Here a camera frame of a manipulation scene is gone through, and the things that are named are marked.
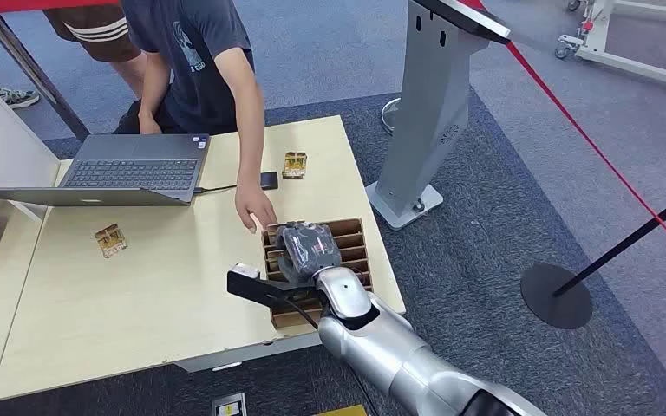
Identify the person's right hand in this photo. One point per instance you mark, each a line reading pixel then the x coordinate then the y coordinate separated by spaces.
pixel 148 123

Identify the black smartphone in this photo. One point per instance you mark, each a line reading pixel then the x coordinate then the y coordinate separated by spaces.
pixel 269 180

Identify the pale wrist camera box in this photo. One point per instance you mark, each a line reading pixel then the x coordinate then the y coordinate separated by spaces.
pixel 245 270

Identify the black stanchion with round base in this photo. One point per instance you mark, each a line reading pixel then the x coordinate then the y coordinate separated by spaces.
pixel 557 295

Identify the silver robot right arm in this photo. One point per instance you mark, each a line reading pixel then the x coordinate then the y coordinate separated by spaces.
pixel 390 350

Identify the grey open laptop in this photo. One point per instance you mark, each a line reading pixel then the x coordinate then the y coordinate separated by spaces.
pixel 132 172

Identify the round grey floor base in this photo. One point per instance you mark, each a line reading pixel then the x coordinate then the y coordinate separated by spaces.
pixel 389 117

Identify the seated person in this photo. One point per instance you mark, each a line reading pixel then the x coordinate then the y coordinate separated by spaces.
pixel 201 63

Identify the standing person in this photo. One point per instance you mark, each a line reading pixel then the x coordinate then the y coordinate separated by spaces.
pixel 100 31

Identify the red barrier tape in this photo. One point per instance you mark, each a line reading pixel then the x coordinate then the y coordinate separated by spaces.
pixel 597 149

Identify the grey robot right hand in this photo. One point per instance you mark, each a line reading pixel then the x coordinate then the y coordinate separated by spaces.
pixel 309 250

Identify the brown slotted cardboard box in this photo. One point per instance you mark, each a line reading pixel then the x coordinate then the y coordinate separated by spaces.
pixel 353 241

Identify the yellow floor marker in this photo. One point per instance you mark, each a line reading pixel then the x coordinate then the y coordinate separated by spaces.
pixel 341 411

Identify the grey kiosk stand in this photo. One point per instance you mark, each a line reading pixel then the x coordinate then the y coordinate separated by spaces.
pixel 430 109

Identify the gold brown card holder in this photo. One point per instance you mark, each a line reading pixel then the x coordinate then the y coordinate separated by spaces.
pixel 294 165
pixel 110 240

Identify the white box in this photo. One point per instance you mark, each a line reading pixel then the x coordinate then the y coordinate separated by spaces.
pixel 0 143

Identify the floor power socket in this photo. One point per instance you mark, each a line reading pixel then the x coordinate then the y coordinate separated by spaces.
pixel 229 405

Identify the person's leg with shoe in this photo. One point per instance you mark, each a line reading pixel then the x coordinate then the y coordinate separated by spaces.
pixel 5 92

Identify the person's left hand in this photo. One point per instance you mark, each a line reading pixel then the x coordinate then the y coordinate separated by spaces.
pixel 254 205

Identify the white frame with casters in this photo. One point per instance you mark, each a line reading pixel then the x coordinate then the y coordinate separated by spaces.
pixel 609 43

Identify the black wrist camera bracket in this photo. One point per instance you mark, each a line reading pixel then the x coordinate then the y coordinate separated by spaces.
pixel 252 289

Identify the black slanted pole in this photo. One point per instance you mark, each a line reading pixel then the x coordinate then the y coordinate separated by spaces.
pixel 28 66

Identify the red horizontal banner strip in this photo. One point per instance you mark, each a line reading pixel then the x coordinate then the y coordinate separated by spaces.
pixel 51 4

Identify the person's left forearm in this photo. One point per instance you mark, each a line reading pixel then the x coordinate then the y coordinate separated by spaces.
pixel 248 132

